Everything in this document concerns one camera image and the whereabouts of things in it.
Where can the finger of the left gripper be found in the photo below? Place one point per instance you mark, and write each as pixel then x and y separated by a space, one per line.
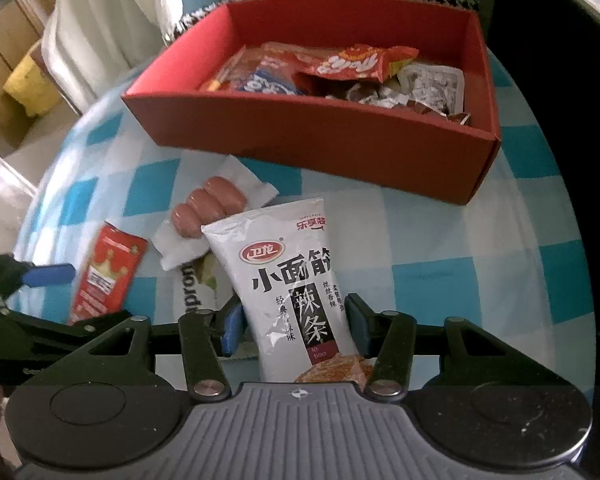
pixel 89 327
pixel 54 274

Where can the vacuum packed sausages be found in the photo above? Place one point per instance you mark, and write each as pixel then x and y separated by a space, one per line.
pixel 232 189

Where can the red crown snack packet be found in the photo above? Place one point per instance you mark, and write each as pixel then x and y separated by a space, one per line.
pixel 107 274

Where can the white green snack packet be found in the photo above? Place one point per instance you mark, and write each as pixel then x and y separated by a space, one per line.
pixel 203 284

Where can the red snack packet with text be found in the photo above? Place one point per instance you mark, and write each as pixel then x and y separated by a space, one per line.
pixel 246 59

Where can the brown small snack packet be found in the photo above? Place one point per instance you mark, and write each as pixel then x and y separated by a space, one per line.
pixel 423 109

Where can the white round jelly cup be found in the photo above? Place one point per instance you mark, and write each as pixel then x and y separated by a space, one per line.
pixel 439 86

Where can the wooden cabinet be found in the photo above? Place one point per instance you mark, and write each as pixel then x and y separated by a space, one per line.
pixel 5 35

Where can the white fluffy blanket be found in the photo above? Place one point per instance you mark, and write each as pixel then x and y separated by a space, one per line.
pixel 89 44

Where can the white spicy strip bag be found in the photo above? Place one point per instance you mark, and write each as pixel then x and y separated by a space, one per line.
pixel 279 262

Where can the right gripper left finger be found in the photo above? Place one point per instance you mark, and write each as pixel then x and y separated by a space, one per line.
pixel 205 337

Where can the blue white checkered tablecloth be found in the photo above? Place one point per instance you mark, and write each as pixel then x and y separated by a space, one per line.
pixel 511 261

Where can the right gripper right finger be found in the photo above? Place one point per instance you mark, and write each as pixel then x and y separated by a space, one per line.
pixel 388 337

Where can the silver crumpled snack wrapper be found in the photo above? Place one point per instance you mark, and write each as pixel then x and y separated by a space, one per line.
pixel 377 95

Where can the blue white snack packet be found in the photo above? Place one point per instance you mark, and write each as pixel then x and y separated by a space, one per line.
pixel 273 77

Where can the red gummy candy bag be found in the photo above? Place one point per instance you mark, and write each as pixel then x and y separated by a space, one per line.
pixel 360 62

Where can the red cardboard box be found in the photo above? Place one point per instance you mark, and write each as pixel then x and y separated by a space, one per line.
pixel 401 149

